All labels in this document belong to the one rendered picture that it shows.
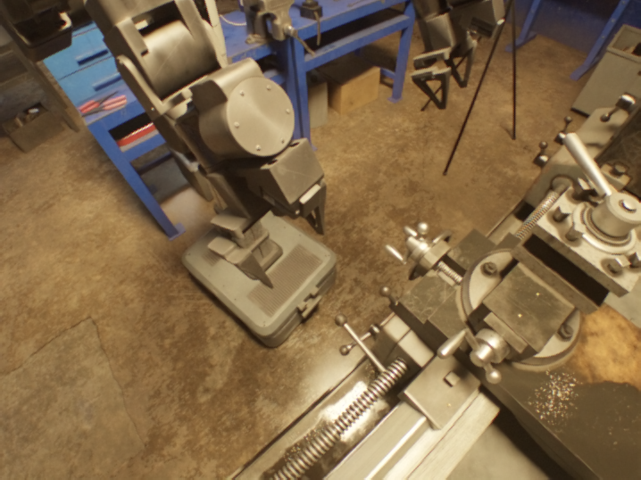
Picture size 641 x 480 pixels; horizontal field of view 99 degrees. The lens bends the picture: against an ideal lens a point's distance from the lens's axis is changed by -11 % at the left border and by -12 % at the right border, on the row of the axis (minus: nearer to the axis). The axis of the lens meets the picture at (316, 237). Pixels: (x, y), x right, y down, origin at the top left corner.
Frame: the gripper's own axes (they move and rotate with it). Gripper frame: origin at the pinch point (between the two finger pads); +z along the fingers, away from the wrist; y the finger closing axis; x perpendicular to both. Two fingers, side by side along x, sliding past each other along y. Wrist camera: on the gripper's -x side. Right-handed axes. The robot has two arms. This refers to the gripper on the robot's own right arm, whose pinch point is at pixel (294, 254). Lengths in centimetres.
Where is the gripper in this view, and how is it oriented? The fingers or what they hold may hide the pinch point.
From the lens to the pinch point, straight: 38.8
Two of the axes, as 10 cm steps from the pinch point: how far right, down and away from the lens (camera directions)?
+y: 6.4, -6.6, 4.0
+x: -6.4, -1.7, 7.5
